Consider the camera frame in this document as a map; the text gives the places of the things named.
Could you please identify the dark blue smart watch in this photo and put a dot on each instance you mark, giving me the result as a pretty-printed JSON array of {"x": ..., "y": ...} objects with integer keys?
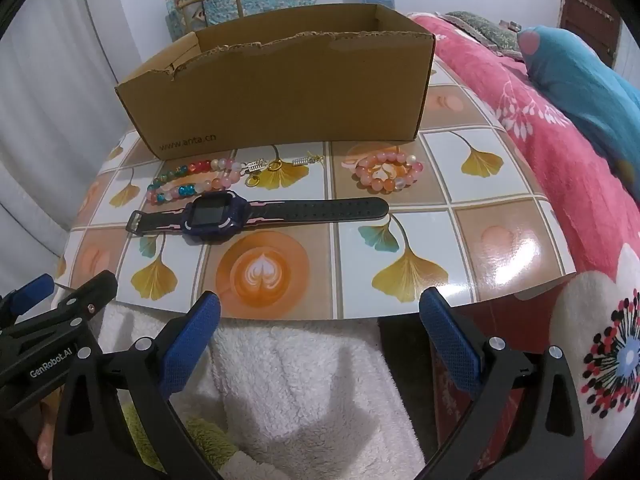
[{"x": 212, "y": 217}]

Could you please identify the teal pillow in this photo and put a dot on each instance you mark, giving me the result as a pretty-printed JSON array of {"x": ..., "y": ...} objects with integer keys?
[{"x": 575, "y": 75}]

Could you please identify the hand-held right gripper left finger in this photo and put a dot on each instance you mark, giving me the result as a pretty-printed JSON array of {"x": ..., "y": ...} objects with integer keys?
[{"x": 192, "y": 347}]

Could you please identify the person's left hand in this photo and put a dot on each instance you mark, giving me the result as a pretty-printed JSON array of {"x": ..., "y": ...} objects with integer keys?
[{"x": 45, "y": 437}]

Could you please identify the white fleece garment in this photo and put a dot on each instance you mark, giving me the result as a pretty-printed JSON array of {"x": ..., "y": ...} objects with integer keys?
[{"x": 300, "y": 385}]

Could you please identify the white curtain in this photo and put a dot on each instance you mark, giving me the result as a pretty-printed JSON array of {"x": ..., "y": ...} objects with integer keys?
[{"x": 50, "y": 110}]

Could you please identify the green patterned pillow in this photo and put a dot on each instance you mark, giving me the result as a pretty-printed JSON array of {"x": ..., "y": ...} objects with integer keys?
[{"x": 487, "y": 30}]

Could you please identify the brown wooden door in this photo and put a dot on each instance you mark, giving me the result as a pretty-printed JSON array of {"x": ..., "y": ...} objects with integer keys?
[{"x": 592, "y": 5}]

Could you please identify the brown cardboard box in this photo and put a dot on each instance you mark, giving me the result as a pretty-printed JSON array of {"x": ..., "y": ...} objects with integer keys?
[{"x": 280, "y": 95}]

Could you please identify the pink floral blanket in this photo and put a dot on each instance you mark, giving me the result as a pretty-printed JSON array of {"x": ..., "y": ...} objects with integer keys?
[{"x": 550, "y": 160}]

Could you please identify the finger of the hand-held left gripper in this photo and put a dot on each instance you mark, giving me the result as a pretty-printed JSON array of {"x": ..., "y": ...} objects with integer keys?
[
  {"x": 30, "y": 292},
  {"x": 97, "y": 287}
]

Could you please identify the wooden chair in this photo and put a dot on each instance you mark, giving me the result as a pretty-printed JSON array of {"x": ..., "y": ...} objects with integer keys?
[{"x": 192, "y": 10}]

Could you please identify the small silver charm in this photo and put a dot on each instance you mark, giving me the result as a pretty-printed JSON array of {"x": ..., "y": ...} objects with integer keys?
[{"x": 255, "y": 165}]

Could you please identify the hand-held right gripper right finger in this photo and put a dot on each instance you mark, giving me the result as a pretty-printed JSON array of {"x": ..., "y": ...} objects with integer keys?
[{"x": 450, "y": 342}]

